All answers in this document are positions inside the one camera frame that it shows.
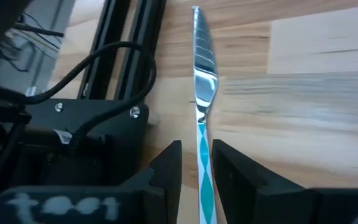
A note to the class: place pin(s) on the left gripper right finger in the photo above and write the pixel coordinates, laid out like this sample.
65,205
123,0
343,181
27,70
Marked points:
244,193

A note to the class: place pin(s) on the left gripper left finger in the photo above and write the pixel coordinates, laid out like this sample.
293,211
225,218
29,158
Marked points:
166,186

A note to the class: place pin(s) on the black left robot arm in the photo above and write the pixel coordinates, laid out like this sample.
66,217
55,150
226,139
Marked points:
42,161

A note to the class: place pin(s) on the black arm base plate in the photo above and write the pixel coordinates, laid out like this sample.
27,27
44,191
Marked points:
104,115

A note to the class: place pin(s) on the black aluminium table frame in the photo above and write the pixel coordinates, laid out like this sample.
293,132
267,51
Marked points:
106,46

